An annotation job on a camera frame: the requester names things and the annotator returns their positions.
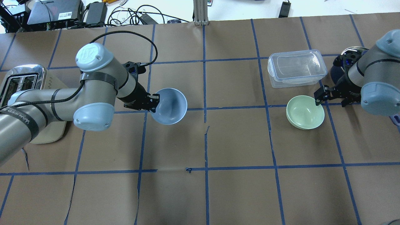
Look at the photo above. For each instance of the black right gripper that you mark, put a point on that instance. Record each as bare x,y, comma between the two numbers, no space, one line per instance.
343,86

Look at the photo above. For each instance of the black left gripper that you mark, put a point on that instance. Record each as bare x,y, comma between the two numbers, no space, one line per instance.
135,95

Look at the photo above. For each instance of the blue bowl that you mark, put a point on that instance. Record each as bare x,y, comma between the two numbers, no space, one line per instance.
172,106

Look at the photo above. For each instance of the green bowl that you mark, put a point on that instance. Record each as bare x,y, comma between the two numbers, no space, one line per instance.
302,113

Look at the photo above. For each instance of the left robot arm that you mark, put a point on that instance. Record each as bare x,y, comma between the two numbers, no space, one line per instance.
90,106

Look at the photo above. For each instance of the dark blue saucepan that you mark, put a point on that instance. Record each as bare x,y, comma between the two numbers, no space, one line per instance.
345,67

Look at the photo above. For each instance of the clear plastic food container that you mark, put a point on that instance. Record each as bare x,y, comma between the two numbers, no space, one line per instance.
297,68

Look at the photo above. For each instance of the brown paper table cover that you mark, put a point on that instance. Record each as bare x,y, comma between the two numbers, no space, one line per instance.
234,159

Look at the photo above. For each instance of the black power adapter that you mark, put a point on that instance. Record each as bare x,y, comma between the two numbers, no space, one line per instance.
96,13

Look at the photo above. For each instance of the aluminium frame post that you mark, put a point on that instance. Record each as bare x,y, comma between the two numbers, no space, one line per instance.
201,12

